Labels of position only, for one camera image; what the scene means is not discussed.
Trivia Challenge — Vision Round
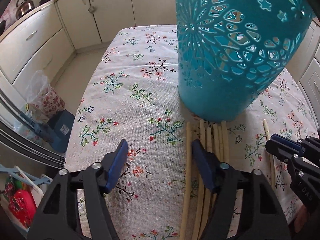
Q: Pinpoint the copper kettle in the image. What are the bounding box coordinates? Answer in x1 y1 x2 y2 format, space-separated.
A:
15 0 35 20

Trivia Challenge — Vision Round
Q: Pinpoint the teal perforated basket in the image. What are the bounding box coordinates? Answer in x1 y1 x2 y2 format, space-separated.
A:
175 0 319 122

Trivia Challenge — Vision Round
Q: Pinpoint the floral tablecloth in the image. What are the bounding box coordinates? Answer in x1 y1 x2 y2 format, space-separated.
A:
66 25 317 239

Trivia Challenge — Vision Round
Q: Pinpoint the white blue shelf rack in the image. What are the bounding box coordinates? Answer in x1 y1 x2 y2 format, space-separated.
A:
1 165 53 236

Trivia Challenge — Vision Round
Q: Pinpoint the blue dustpan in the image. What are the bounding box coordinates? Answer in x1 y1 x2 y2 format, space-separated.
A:
20 109 75 153

